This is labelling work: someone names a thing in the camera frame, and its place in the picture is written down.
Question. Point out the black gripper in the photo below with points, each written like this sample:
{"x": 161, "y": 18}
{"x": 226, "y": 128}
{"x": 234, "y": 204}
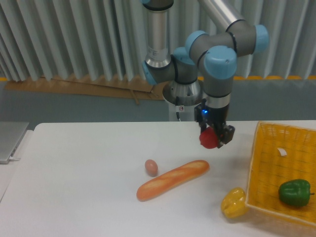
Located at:
{"x": 216, "y": 118}

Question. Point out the red bell pepper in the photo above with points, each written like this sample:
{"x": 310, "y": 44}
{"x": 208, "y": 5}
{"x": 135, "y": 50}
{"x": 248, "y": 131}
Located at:
{"x": 208, "y": 138}

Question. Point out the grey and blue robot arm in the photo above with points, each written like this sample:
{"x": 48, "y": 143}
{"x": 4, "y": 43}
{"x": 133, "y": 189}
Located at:
{"x": 199, "y": 76}

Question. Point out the yellow bell pepper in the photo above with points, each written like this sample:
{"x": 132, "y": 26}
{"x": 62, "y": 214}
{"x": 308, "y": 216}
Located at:
{"x": 233, "y": 204}

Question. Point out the green bell pepper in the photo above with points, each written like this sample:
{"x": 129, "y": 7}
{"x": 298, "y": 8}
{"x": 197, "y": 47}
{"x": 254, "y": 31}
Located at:
{"x": 295, "y": 192}

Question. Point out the white paper tag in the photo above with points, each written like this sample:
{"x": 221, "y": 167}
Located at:
{"x": 282, "y": 152}

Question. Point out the brown egg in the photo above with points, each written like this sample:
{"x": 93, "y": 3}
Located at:
{"x": 151, "y": 167}

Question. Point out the yellow woven basket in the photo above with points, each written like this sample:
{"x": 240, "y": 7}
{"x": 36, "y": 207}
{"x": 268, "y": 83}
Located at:
{"x": 268, "y": 170}

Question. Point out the brown cardboard sheet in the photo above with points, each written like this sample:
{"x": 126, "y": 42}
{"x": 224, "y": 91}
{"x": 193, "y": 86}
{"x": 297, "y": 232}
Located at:
{"x": 136, "y": 89}

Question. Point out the baguette bread loaf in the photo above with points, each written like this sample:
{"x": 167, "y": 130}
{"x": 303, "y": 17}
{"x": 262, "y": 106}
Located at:
{"x": 172, "y": 179}

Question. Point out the silver laptop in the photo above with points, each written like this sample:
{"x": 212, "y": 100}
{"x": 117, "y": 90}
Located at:
{"x": 11, "y": 134}

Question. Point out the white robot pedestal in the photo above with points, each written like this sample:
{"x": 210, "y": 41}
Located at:
{"x": 182, "y": 99}

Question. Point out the white laptop cable plug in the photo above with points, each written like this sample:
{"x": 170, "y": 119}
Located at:
{"x": 14, "y": 159}

